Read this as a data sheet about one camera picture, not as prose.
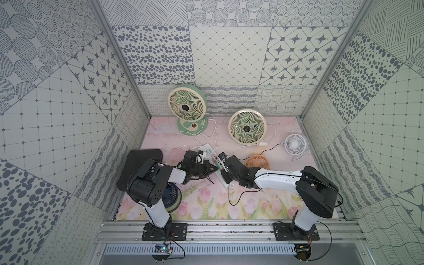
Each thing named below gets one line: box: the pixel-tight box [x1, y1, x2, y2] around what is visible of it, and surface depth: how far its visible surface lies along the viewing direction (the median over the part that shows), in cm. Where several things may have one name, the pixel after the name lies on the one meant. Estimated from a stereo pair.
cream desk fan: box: [228, 108, 268, 146], surface depth 100 cm
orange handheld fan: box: [245, 155, 270, 171], surface depth 90 cm
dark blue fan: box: [161, 182, 182, 213], surface depth 83 cm
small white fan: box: [284, 133, 310, 162], surface depth 97 cm
